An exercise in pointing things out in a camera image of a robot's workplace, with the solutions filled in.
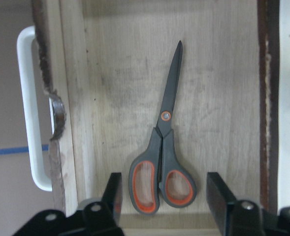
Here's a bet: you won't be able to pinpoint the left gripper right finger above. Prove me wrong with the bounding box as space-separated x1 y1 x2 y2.
206 172 290 236

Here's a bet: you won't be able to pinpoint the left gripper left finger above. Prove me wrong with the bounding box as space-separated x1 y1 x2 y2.
14 173 124 236

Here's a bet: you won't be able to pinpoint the orange grey scissors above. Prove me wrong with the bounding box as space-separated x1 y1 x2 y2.
129 42 197 215

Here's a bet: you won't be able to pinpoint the white drawer handle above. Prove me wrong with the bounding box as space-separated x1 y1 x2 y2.
16 26 52 192

